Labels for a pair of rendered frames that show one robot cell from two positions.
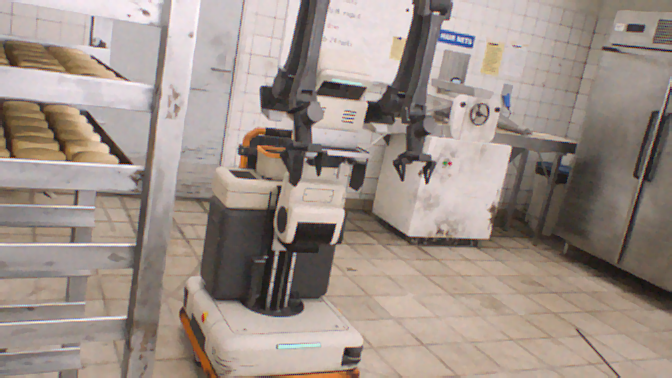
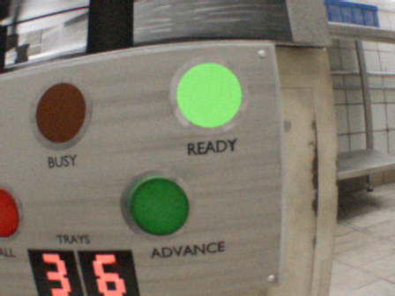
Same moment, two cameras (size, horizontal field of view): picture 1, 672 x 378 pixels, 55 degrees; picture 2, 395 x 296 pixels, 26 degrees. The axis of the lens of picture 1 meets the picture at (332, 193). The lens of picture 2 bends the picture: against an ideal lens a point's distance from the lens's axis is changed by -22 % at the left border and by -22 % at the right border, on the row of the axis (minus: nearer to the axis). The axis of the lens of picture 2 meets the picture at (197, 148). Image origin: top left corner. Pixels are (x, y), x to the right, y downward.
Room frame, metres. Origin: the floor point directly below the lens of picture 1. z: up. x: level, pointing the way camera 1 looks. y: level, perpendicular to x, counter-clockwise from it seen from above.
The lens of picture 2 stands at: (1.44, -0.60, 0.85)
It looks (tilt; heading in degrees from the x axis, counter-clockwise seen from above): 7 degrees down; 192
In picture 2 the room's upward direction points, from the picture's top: 4 degrees counter-clockwise
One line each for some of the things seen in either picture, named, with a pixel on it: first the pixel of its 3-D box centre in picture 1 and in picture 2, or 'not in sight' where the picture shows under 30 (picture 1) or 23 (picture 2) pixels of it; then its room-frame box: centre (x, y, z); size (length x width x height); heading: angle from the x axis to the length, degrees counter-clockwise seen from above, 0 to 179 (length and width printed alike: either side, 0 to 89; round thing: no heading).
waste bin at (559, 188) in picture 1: (556, 199); not in sight; (6.11, -2.15, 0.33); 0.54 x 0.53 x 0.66; 28
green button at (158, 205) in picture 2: not in sight; (156, 206); (0.95, -0.73, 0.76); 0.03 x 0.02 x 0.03; 115
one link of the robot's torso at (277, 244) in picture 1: (315, 228); not in sight; (2.46, 0.04, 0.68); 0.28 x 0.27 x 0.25; 118
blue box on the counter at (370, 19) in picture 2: not in sight; (340, 13); (-2.87, -0.74, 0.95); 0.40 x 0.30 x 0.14; 120
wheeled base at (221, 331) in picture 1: (267, 327); not in sight; (2.58, 0.17, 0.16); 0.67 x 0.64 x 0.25; 28
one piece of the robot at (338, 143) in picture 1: (329, 159); not in sight; (2.33, 0.04, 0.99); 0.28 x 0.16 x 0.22; 118
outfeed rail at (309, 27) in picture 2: not in sight; (86, 27); (0.00, -1.07, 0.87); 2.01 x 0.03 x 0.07; 25
